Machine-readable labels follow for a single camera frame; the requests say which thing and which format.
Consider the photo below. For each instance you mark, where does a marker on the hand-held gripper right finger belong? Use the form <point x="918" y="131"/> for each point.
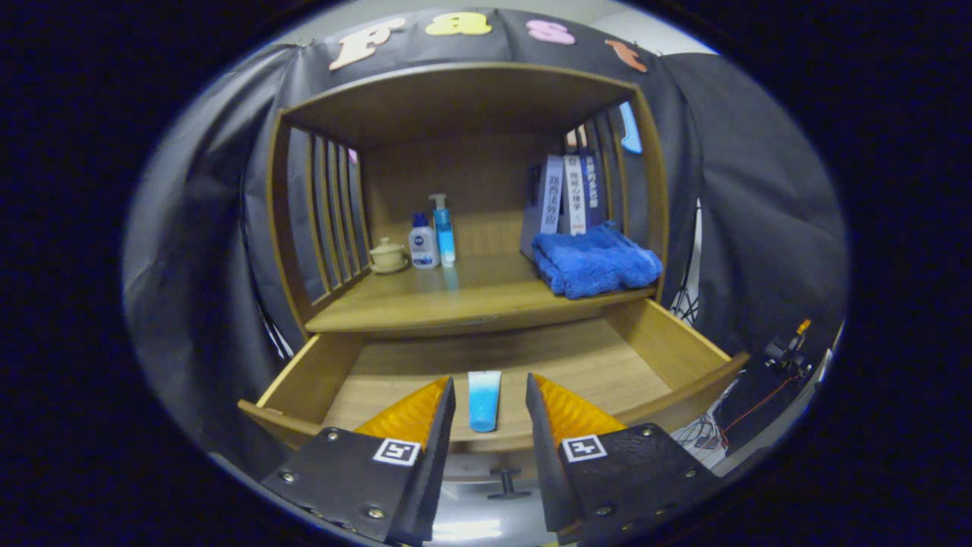
<point x="550" y="471"/>

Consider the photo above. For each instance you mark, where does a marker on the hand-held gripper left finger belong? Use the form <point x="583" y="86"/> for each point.
<point x="425" y="471"/>

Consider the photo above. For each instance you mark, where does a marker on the black drawer knob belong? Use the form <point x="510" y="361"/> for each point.
<point x="507" y="482"/>

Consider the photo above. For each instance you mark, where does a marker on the blue squeeze tube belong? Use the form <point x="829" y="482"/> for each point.
<point x="484" y="399"/>

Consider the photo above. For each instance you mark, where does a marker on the wooden drawer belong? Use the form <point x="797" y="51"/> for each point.
<point x="592" y="365"/>

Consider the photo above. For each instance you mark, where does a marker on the wooden countertop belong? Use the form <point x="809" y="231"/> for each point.
<point x="456" y="296"/>

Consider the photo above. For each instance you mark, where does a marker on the wooden cabinet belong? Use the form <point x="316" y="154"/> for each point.
<point x="456" y="99"/>

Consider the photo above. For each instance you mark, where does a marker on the blue folded towel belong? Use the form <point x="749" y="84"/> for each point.
<point x="596" y="262"/>

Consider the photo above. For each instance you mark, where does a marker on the cream lidded cup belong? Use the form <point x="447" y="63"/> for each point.
<point x="388" y="256"/>

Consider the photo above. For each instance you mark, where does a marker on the black tripod stand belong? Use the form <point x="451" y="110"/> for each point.
<point x="687" y="300"/>

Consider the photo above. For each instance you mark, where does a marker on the white bottle with blue cap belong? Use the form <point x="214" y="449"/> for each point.
<point x="424" y="245"/>

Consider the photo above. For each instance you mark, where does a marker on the blue pump bottle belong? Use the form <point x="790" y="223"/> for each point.
<point x="444" y="232"/>

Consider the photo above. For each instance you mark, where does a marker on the black clamp with orange tip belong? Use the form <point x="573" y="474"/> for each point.
<point x="786" y="351"/>

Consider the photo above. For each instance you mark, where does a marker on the white book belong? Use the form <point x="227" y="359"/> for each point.
<point x="575" y="201"/>

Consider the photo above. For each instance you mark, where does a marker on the grey book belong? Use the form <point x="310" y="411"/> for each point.
<point x="550" y="197"/>

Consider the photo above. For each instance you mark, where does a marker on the dark blue book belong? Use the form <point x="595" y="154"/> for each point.
<point x="594" y="194"/>

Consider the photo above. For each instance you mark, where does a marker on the black backdrop cloth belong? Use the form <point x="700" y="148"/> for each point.
<point x="205" y="266"/>

